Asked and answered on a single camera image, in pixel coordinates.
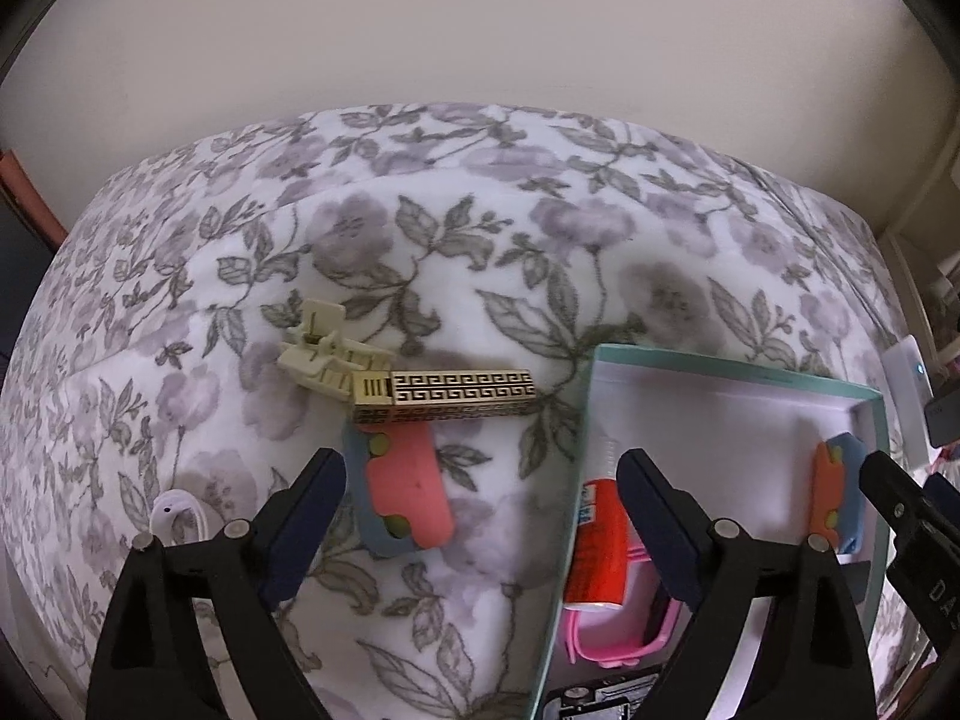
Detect white device with blue light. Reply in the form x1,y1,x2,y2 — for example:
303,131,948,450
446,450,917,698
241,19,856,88
882,336,933,467

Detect red-brown furniture edge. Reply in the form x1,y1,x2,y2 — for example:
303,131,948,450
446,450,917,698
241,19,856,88
0,148,72,242

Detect gold patterned bar lighter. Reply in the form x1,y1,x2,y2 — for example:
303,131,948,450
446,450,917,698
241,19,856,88
350,368,536,426

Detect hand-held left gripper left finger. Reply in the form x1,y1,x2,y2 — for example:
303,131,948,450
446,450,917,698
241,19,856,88
86,448,347,720

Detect floral blanket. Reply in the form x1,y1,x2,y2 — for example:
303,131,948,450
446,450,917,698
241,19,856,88
0,100,912,720

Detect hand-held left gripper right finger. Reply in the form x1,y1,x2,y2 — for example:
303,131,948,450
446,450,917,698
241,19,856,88
615,448,876,720

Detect pink toy sunglasses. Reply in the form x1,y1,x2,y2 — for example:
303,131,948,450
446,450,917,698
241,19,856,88
562,544,685,674

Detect cream hair claw clip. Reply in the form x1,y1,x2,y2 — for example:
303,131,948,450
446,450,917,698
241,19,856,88
275,298,395,400

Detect orange tube with white cap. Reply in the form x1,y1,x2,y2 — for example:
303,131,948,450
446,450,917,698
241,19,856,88
562,426,628,610

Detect orange and blue foam car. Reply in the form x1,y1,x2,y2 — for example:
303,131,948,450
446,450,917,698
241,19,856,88
808,431,872,557

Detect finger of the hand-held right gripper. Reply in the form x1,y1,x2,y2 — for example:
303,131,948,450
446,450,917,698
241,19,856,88
858,450,938,541

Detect white box with teal rim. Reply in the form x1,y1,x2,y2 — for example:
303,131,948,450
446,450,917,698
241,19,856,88
529,343,895,720

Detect pink and blue foam car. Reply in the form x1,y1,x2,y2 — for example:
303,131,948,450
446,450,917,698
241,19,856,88
343,422,455,560

